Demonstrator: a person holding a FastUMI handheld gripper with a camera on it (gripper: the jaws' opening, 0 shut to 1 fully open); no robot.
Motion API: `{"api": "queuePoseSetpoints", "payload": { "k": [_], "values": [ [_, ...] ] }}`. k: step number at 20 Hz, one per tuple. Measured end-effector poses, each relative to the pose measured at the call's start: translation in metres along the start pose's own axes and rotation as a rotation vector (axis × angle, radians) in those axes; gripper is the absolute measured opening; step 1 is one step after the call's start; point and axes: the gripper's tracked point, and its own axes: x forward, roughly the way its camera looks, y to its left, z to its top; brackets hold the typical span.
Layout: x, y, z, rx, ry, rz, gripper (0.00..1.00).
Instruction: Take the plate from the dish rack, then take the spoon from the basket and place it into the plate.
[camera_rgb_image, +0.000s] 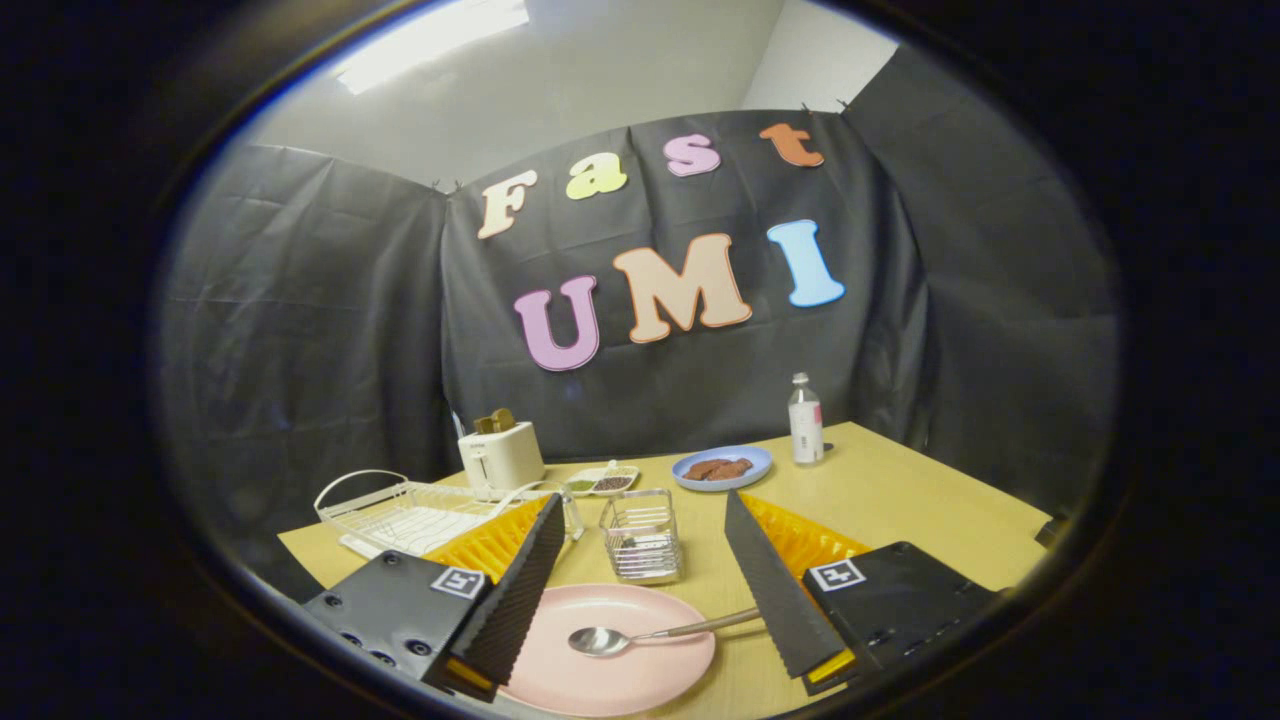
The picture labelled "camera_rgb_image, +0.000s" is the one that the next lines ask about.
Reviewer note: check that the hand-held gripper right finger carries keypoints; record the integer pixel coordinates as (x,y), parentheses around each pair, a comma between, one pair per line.
(775,590)

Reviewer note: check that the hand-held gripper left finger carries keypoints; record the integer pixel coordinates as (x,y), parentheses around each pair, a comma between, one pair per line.
(515,600)

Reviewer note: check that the pink plate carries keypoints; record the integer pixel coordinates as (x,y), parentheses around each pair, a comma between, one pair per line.
(640,670)

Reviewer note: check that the blue plate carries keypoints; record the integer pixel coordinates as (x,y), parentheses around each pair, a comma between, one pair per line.
(755,462)

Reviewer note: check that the white drain tray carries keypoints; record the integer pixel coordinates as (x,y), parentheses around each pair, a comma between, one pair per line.
(420,525)

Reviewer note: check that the brown meat piece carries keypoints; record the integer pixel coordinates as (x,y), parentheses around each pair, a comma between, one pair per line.
(738,467)
(700,470)

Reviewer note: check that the white toaster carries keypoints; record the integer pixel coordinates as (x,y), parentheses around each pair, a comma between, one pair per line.
(505,460)

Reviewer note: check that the dark red beans pile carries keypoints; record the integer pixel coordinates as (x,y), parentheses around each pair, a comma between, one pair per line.
(612,483)

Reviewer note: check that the white divided snack tray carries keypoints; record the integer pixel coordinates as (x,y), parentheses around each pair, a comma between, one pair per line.
(600,472)

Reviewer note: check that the white plastic bottle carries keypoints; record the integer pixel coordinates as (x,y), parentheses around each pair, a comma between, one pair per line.
(805,430)

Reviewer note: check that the black backdrop cloth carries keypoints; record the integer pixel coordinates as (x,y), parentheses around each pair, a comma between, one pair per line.
(330,330)

